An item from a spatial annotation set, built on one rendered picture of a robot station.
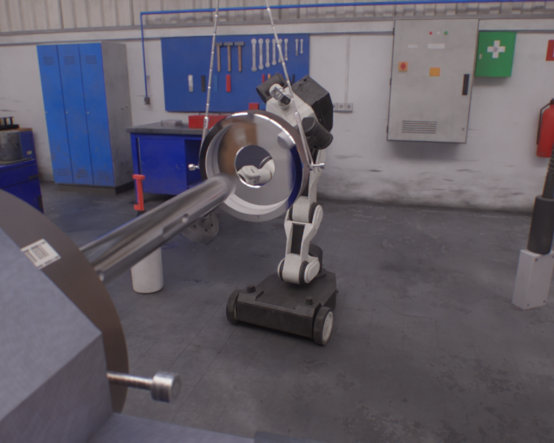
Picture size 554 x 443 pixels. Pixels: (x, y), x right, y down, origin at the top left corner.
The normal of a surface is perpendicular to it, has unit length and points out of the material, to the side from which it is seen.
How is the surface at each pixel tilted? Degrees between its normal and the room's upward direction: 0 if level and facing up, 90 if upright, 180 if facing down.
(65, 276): 55
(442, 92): 90
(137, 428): 0
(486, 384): 0
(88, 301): 64
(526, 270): 90
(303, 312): 45
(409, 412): 0
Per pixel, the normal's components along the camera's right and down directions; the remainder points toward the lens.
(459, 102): -0.26, 0.29
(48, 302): 0.69, -0.63
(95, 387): 0.97, 0.07
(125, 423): 0.00, -0.96
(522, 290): -0.94, 0.10
